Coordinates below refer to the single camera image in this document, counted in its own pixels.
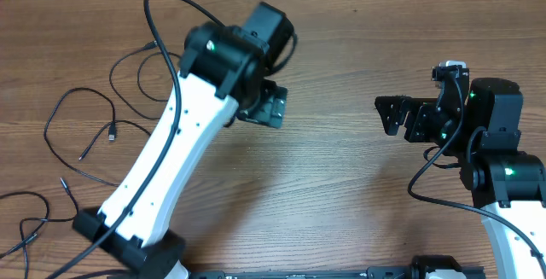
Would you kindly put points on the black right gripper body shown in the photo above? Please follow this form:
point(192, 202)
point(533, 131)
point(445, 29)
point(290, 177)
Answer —
point(425, 127)

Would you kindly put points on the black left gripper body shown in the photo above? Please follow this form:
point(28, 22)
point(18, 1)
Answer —
point(268, 108)

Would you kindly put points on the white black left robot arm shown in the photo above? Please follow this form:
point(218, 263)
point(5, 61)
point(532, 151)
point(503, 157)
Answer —
point(224, 73)

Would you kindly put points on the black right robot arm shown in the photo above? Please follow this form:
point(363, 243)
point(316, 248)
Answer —
point(477, 122)

